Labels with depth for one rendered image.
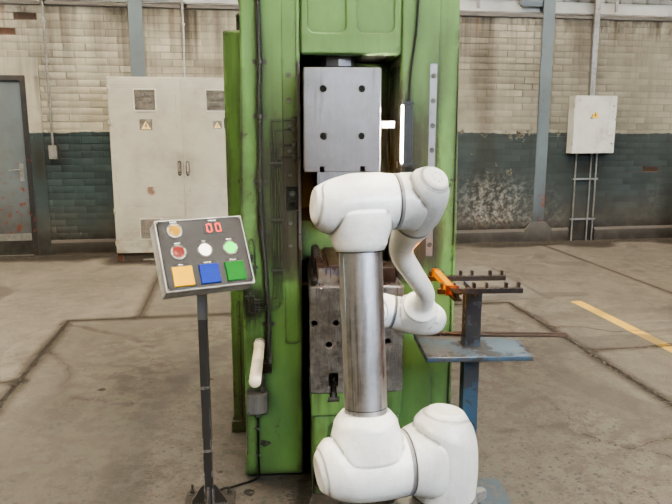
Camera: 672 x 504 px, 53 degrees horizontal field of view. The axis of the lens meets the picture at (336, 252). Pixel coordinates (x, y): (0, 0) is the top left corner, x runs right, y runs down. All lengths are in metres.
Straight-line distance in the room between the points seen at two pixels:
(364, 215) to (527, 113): 7.99
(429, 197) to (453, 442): 0.56
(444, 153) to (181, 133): 5.36
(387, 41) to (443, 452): 1.75
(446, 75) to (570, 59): 6.87
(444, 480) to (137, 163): 6.72
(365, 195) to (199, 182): 6.50
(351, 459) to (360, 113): 1.50
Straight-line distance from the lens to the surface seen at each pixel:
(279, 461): 3.14
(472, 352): 2.59
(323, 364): 2.75
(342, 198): 1.47
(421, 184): 1.51
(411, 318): 2.00
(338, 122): 2.65
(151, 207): 8.00
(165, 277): 2.47
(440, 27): 2.88
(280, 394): 3.01
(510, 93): 9.30
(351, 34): 2.82
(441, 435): 1.61
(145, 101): 7.94
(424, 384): 3.06
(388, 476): 1.59
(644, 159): 10.26
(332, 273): 2.71
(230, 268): 2.54
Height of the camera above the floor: 1.54
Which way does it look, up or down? 11 degrees down
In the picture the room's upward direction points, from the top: straight up
